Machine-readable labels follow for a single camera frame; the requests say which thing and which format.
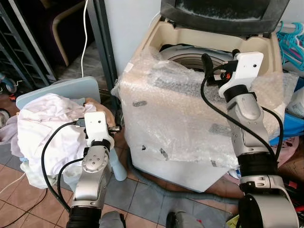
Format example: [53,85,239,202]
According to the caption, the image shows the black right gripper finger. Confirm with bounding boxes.
[201,53,214,79]

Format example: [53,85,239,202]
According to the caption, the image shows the tan cloth garment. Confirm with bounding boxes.
[85,97,117,129]

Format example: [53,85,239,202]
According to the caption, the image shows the dark washing machine lid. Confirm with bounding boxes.
[160,0,291,37]

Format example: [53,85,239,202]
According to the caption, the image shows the beige white washing machine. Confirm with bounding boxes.
[116,14,296,191]

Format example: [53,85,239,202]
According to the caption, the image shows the teal plastic clothes hangers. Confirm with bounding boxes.
[277,22,304,72]

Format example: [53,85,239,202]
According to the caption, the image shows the white clothes pile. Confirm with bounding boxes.
[0,93,98,190]

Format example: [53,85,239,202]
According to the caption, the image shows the clear bubble wrap sheet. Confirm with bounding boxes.
[112,47,299,169]

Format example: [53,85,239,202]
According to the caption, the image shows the light blue plastic stool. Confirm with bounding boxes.
[16,76,128,182]

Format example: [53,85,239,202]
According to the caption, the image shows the blue plastic basin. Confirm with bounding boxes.
[271,78,304,145]

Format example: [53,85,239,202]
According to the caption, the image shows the dark metal shelf rack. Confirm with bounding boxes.
[0,0,57,86]

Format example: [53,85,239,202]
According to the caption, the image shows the left grey robot leg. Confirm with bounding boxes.
[99,211,126,228]

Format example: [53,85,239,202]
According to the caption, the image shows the grey robot leg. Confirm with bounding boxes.
[165,211,206,228]
[99,211,126,228]

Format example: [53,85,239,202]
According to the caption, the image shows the right grey robot leg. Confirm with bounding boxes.
[165,211,206,228]

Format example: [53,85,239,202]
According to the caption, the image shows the yellow green plastic item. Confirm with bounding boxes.
[227,214,240,228]

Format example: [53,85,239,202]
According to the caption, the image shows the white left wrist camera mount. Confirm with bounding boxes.
[84,112,115,142]

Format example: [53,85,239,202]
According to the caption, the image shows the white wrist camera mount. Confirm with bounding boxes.
[84,112,115,142]
[219,51,265,98]

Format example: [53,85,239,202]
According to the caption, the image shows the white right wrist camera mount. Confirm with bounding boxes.
[219,51,265,98]

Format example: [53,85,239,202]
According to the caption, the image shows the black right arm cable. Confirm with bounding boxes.
[200,66,285,160]

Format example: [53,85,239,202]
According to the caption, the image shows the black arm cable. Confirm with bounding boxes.
[41,121,88,212]
[200,66,285,160]

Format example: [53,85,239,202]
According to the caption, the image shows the grey clothes rail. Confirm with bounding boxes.
[280,21,304,32]

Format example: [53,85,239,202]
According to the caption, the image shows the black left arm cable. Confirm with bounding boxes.
[41,121,88,212]

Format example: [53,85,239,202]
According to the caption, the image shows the dark grey metal post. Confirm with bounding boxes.
[87,0,119,100]

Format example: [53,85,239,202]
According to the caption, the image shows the thin white hanging cable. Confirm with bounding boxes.
[81,0,91,79]

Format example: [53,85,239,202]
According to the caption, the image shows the wooden chair frame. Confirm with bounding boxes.
[51,0,88,67]

